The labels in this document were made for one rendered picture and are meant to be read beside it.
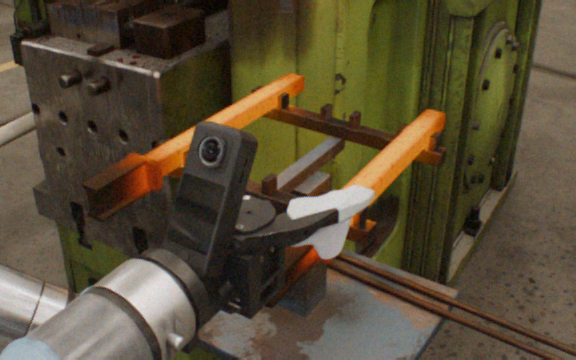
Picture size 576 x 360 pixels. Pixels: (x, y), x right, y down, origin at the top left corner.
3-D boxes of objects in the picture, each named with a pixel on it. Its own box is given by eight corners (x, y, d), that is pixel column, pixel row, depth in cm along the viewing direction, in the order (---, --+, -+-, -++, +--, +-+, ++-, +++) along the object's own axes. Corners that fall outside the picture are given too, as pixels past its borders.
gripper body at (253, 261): (221, 254, 62) (132, 329, 53) (216, 173, 58) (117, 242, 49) (292, 282, 59) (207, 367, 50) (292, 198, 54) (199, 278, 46)
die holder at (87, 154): (178, 276, 139) (156, 73, 116) (53, 222, 156) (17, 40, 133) (311, 164, 180) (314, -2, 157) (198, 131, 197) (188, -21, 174)
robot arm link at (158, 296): (74, 270, 46) (163, 314, 42) (120, 238, 49) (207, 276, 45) (91, 349, 50) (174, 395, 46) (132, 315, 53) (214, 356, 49)
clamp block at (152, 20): (168, 60, 122) (165, 26, 118) (134, 53, 125) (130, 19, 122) (208, 41, 130) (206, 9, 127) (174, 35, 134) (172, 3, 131)
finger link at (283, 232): (321, 206, 58) (226, 227, 56) (322, 189, 57) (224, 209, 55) (345, 235, 55) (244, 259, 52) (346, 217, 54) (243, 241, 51)
